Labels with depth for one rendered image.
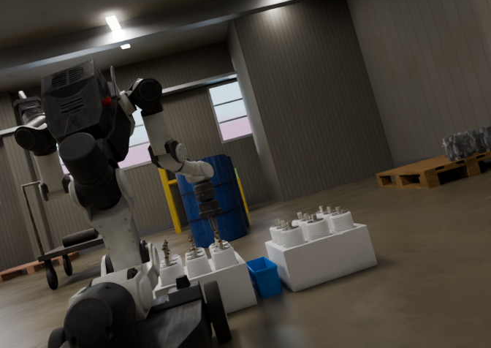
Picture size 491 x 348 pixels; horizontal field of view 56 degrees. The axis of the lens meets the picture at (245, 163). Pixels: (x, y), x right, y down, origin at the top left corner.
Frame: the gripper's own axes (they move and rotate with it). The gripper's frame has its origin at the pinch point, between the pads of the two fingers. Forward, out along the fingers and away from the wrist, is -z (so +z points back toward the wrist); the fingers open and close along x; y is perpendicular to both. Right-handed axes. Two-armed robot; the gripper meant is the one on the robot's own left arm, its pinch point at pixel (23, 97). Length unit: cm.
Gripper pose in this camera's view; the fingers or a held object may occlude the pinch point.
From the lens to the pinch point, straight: 232.2
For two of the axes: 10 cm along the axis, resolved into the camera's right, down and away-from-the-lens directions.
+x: 7.6, -3.0, 5.8
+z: 5.6, 7.5, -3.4
